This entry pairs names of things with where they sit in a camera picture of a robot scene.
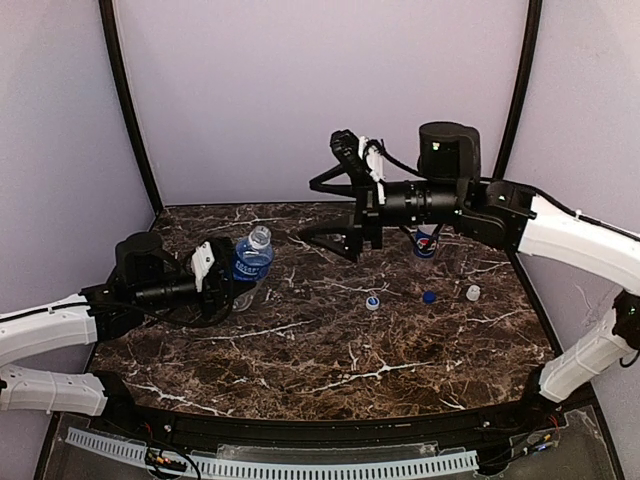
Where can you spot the pepsi bottle blue label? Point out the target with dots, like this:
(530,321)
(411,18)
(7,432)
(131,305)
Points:
(425,242)

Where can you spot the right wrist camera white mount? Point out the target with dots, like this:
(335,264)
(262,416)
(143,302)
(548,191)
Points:
(361,160)

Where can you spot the black right table edge rail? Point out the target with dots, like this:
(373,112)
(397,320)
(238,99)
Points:
(535,303)

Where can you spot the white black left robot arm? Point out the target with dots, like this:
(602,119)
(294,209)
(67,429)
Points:
(146,283)

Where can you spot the small water bottle blue label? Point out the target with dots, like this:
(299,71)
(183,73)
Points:
(253,256)

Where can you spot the black front table rail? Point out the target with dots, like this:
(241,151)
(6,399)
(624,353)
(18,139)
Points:
(475,428)

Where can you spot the blue pepsi bottle cap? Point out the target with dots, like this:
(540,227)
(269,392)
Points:
(429,297)

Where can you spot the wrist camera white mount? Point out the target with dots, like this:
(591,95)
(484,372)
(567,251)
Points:
(202,260)
(361,160)

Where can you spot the white blue water bottle cap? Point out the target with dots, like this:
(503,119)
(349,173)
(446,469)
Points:
(372,303)

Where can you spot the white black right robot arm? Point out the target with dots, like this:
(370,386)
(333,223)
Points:
(448,190)

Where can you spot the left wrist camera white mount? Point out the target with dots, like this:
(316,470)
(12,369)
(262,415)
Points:
(202,260)

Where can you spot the white slotted cable duct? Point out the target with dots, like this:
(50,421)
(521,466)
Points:
(412,461)

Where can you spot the black right rear frame post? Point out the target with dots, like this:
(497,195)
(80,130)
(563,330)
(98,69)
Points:
(521,83)

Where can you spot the white flip bottle cap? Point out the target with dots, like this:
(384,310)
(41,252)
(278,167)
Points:
(473,293)

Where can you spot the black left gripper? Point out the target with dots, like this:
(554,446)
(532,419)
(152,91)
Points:
(218,280)

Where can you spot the black frame post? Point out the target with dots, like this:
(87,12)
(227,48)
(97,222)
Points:
(125,99)
(521,83)

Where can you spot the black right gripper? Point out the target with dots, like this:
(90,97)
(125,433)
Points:
(366,220)

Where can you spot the black left rear frame post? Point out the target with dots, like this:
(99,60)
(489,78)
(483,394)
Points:
(125,99)

